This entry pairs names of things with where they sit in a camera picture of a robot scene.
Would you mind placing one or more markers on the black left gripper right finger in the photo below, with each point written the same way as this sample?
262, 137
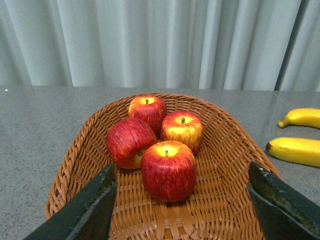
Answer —
283, 213

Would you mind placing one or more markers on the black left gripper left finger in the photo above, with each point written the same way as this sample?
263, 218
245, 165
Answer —
88, 215

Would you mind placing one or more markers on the brown wicker basket left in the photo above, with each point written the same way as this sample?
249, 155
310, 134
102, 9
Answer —
219, 207

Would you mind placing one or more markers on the yellow banana front left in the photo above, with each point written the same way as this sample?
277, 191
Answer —
295, 150

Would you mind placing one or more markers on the red apple lying sideways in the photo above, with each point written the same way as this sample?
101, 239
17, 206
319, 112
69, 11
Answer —
127, 140

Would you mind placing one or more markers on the yellow banana behind apple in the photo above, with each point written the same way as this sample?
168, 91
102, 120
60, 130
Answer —
309, 117

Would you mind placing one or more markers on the red apple back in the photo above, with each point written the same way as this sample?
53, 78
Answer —
150, 109

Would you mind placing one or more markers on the red yellow apple right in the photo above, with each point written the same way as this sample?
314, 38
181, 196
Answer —
183, 126

